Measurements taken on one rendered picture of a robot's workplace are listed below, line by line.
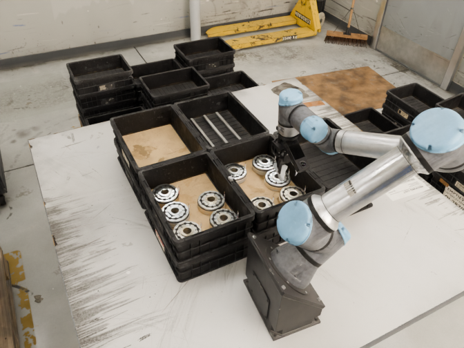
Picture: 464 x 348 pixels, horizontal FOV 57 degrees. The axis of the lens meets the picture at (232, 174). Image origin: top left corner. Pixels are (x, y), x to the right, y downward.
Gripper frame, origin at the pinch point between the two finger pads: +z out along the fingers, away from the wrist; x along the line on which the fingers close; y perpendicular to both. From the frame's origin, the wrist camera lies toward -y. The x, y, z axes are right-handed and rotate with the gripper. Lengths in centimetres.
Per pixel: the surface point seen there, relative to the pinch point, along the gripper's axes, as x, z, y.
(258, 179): 3.5, 13.1, 16.2
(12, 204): 114, 88, 143
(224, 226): 31.3, 0.0, -8.6
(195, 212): 34.6, 10.0, 10.6
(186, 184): 31.0, 10.7, 26.5
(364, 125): -127, 84, 85
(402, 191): -57, 31, -8
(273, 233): 11.5, 16.7, -8.2
